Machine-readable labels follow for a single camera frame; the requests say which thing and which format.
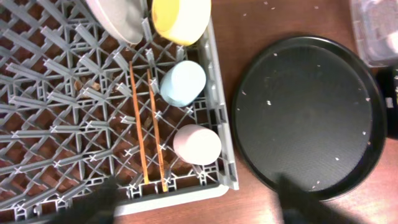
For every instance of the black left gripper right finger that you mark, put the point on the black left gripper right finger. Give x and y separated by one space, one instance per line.
300 207

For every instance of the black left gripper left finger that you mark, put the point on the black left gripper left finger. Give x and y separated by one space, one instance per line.
96 208

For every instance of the wooden chopstick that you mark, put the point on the wooden chopstick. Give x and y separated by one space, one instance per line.
138 125
156 133

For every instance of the pink plastic cup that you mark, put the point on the pink plastic cup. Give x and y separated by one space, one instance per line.
197 145

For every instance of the light blue plastic cup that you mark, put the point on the light blue plastic cup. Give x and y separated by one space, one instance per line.
183 83

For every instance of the grey round plate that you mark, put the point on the grey round plate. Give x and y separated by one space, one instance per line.
120 18

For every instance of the yellow bowl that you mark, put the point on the yellow bowl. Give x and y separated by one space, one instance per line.
181 21

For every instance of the grey plastic dishwasher rack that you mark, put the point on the grey plastic dishwasher rack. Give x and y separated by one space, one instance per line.
67 114

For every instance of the black rectangular waste tray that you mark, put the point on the black rectangular waste tray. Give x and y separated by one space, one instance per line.
387 80

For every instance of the clear plastic waste bin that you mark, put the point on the clear plastic waste bin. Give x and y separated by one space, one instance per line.
375 31

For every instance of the round black serving tray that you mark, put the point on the round black serving tray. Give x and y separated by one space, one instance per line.
310 109

